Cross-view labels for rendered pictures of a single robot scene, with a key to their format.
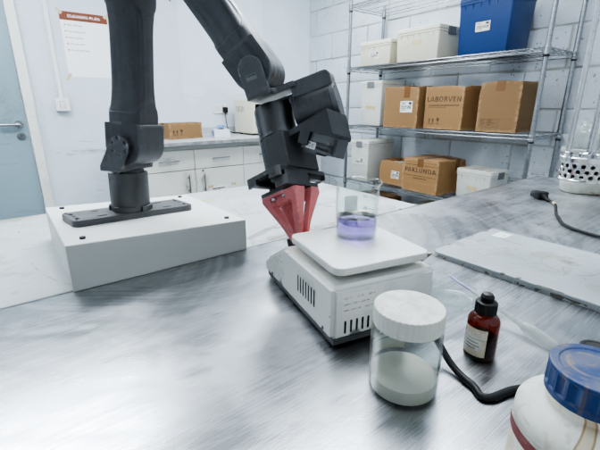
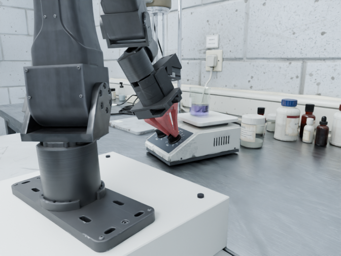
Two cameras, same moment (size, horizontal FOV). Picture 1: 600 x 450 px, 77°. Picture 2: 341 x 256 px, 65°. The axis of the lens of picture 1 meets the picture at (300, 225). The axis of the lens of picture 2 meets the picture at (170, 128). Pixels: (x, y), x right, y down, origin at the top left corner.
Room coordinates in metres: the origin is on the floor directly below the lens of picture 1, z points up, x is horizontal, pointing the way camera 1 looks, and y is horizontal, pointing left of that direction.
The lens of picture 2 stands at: (0.55, 0.58, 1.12)
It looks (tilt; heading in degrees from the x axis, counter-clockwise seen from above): 14 degrees down; 266
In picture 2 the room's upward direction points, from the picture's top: straight up
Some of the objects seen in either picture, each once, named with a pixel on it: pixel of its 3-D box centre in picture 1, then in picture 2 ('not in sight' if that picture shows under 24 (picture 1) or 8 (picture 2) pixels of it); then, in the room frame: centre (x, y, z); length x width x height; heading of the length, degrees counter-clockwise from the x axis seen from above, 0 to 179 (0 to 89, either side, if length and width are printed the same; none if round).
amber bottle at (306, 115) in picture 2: not in sight; (308, 120); (0.08, -0.17, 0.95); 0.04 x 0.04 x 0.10
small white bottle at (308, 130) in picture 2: not in sight; (308, 130); (0.11, -0.11, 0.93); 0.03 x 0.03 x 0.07
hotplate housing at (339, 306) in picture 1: (343, 270); (196, 135); (0.44, -0.05, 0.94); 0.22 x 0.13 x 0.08; 25
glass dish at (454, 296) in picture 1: (452, 293); not in sight; (0.44, -0.19, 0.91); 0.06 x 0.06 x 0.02
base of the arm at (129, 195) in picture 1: (129, 191); (71, 171); (0.64, 0.29, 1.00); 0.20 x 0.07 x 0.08; 135
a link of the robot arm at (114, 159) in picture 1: (132, 154); (65, 113); (0.64, 0.28, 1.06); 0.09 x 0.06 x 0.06; 166
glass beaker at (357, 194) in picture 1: (358, 209); (200, 100); (0.43, -0.07, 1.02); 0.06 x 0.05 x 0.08; 38
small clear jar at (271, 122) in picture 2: not in sight; (274, 122); (0.15, -0.24, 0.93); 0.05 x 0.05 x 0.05
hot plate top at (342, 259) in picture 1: (355, 245); (205, 117); (0.41, -0.07, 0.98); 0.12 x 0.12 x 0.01; 25
